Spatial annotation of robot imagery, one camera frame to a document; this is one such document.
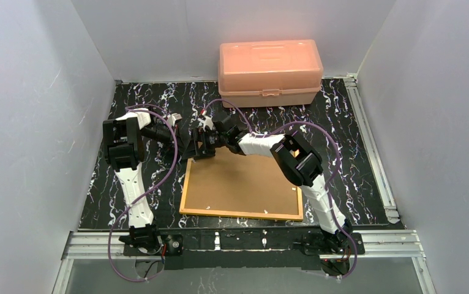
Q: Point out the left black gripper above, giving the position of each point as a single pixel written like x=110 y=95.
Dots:
x=173 y=142

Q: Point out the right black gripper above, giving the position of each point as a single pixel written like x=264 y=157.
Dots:
x=201 y=143

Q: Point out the brown cardboard backing board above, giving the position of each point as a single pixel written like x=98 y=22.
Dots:
x=238 y=186

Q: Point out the yellow wooden picture frame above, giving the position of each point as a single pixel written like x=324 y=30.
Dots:
x=238 y=214

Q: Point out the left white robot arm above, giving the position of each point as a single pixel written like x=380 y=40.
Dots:
x=124 y=151

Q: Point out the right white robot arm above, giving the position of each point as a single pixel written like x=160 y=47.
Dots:
x=297 y=159

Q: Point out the orange plastic storage box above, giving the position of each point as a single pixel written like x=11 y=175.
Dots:
x=269 y=73

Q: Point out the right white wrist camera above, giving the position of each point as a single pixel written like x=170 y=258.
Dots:
x=206 y=123

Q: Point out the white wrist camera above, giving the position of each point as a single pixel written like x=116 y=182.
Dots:
x=173 y=119
x=206 y=123

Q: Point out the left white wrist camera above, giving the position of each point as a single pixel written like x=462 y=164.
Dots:
x=173 y=119

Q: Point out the aluminium side rail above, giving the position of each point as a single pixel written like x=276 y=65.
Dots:
x=384 y=188

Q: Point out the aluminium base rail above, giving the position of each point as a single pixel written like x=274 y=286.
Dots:
x=370 y=243

